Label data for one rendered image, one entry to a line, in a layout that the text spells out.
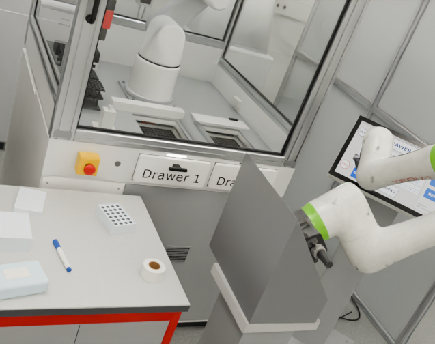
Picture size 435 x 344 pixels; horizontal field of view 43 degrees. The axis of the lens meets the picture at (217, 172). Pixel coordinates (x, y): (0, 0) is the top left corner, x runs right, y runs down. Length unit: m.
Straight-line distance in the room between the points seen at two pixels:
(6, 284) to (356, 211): 1.00
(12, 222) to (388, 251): 1.12
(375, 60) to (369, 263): 2.06
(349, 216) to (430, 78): 1.70
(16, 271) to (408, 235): 1.11
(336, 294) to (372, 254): 1.01
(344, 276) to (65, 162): 1.41
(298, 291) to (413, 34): 2.11
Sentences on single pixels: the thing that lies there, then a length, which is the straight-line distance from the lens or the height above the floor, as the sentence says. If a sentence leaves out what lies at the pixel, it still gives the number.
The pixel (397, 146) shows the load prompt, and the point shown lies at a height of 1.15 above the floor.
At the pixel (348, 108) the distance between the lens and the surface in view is 3.70.
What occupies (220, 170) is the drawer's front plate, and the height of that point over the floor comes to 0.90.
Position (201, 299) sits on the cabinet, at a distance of 2.59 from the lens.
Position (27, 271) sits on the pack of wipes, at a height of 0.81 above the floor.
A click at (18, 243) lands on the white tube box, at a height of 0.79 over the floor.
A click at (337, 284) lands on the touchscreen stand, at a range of 2.71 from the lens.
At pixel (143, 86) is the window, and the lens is 1.91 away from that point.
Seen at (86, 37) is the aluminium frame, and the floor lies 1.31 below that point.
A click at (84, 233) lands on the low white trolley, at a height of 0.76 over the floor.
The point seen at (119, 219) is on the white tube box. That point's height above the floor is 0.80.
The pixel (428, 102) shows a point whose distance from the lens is 3.24.
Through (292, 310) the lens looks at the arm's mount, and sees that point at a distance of 1.73.
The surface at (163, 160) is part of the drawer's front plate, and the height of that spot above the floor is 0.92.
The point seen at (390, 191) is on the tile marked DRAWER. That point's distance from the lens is 2.40.
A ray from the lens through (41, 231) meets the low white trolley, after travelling 1.78.
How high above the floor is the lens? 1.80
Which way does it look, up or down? 25 degrees down
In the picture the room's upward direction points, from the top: 21 degrees clockwise
